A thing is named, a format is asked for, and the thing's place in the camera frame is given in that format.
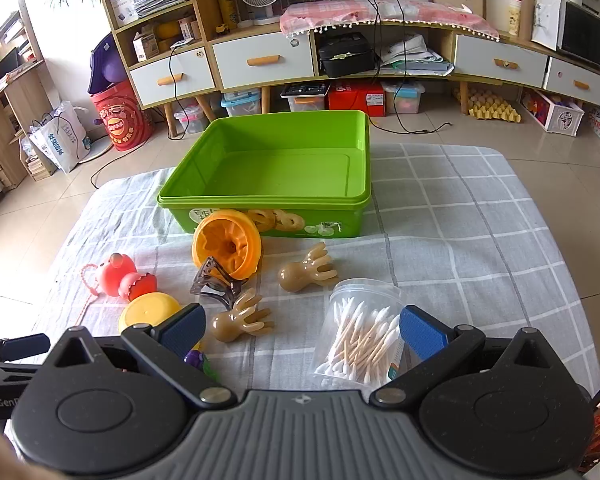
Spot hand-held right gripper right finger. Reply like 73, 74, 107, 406
371, 305, 563, 408

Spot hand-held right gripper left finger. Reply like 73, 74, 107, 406
42, 304, 237, 410

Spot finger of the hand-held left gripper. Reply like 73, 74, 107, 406
0, 334, 51, 386

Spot purple grape toy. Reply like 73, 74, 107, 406
182, 341, 221, 380

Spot tan octopus-shaped massager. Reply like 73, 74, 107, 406
278, 241, 337, 292
211, 288, 275, 343

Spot brown tortoiseshell hair claw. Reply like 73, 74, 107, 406
190, 256, 242, 307

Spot clear cotton swab jar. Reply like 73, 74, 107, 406
314, 280, 406, 391

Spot pink and red toy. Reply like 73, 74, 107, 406
96, 254, 159, 302

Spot pink bead string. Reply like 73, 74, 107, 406
77, 262, 105, 331

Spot orange ribbed plastic cup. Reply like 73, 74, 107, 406
192, 210, 263, 279

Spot green plastic box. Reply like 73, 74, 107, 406
157, 110, 372, 238

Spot grey checked blanket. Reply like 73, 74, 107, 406
32, 142, 600, 398

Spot small clear storage box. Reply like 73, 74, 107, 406
174, 105, 213, 136

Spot white shopping bag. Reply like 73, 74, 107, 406
29, 101, 91, 173

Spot red printed bucket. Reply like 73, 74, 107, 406
91, 80, 155, 153

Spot clear storage box blue lid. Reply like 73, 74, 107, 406
221, 89, 262, 118

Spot yellow egg tray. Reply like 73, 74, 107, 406
467, 101, 524, 124

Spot clear storage box pink contents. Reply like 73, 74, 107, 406
382, 81, 426, 115

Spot wooden shelf desk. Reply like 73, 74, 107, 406
0, 0, 57, 196

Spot red cardboard box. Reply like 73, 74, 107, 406
327, 82, 386, 117

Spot white drawer with keyhole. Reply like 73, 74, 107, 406
129, 49, 217, 108

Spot white openwork crate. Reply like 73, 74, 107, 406
520, 89, 586, 136

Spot clear storage box black lid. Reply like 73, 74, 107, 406
280, 82, 331, 113

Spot pile of folded papers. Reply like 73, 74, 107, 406
380, 34, 454, 77

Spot wide white drawer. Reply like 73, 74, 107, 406
212, 34, 316, 92

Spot small cardboard box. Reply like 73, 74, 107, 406
132, 32, 160, 61

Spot black bag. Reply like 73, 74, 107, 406
317, 31, 381, 78

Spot small white drawer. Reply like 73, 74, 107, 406
542, 57, 600, 107

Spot pink fringed cloth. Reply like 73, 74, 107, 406
279, 0, 501, 42

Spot yellow can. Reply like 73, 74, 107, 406
217, 0, 240, 28

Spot white carton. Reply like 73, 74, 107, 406
111, 0, 140, 25

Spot black microwave oven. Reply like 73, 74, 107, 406
557, 0, 600, 72

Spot black drawer-side cable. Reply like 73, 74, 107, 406
167, 40, 201, 139

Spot white drawer with knob handle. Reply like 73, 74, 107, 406
452, 35, 551, 90

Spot black power cable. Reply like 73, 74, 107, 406
349, 0, 456, 136

